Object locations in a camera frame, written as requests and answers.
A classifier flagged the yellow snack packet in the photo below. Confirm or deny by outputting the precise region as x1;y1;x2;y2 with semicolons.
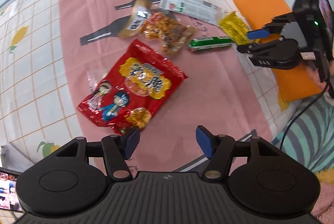
218;12;252;45

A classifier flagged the red chip snack bag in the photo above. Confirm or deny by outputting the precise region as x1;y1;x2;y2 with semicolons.
77;39;187;135

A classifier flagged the green sausage snack stick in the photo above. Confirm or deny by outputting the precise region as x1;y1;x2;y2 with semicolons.
187;36;234;51

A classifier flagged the white grey snack packet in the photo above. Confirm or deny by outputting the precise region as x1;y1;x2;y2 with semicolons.
159;0;225;26

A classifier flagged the orange peanut snack pack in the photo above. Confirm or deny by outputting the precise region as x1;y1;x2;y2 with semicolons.
118;0;196;54

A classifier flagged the orange storage box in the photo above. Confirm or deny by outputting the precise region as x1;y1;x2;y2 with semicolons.
231;0;324;104

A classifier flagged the white checked tablecloth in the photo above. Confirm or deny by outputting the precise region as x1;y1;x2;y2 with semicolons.
1;0;297;172

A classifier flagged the smartphone with lit screen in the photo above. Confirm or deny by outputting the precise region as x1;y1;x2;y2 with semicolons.
0;167;22;212

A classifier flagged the pink bottle print mat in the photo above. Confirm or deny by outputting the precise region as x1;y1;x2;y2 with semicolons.
59;0;272;173

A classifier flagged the black cable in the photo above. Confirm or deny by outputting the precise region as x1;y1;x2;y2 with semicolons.
278;82;332;151

